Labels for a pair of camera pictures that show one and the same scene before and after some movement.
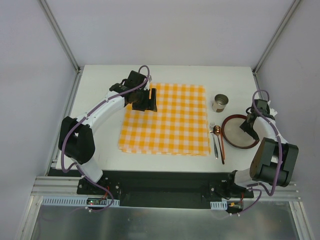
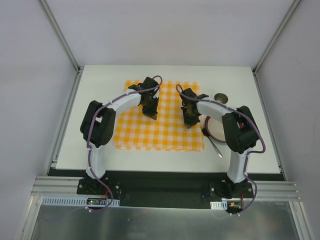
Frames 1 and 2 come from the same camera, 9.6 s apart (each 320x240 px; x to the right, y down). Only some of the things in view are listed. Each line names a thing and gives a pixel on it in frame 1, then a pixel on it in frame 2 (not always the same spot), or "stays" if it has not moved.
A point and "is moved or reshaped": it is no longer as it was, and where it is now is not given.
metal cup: [219, 102] is moved or reshaped
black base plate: [164, 190] stays
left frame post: [65, 44] stays
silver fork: [211, 126] is moved or reshaped
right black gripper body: [249, 126] -> [191, 119]
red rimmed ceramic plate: [235, 135] -> [216, 129]
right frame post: [275, 36] stays
